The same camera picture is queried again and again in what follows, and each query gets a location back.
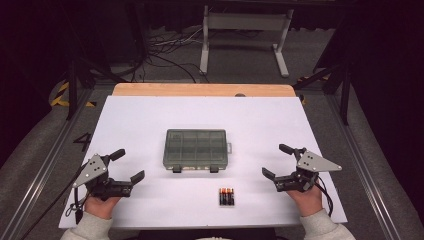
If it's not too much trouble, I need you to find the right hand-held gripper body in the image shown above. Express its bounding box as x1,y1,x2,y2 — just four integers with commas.
274,147,343,194

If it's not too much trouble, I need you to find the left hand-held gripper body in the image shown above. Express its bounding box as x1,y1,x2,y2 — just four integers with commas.
72,153,134,202

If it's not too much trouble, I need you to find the grey transparent compartment storage box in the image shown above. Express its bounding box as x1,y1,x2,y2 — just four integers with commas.
162,128,233,174

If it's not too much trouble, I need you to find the person's left hand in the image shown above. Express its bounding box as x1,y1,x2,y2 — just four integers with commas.
83,195,122,220

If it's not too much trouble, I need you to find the person's right hand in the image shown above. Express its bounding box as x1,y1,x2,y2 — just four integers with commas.
287,184,324,218

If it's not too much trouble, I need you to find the black tripod stand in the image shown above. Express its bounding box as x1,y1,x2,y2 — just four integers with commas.
63,54,128,122
292,61,355,127

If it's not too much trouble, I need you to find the yellow and black floor tape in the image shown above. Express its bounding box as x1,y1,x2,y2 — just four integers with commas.
49,81,98,109

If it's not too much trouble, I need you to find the person's dark clothing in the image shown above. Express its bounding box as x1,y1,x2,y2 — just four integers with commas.
137,227,278,240

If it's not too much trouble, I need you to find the white metal stand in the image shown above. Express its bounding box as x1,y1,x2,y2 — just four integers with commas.
199,4,295,79

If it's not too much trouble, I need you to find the right hand-held gripper black cable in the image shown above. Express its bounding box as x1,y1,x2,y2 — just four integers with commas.
314,175,335,218

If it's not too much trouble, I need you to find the hand-held gripper black cable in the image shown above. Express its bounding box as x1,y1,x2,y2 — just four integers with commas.
314,175,335,218
19,163,88,240

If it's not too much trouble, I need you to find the left hand-held gripper black cable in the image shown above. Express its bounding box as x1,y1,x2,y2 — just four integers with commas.
19,163,88,240

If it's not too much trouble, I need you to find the aluminium rail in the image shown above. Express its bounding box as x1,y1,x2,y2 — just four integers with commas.
0,87,98,240
323,93,403,240

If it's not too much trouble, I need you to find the bundle of floor cables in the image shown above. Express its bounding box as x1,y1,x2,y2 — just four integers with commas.
131,25,211,84

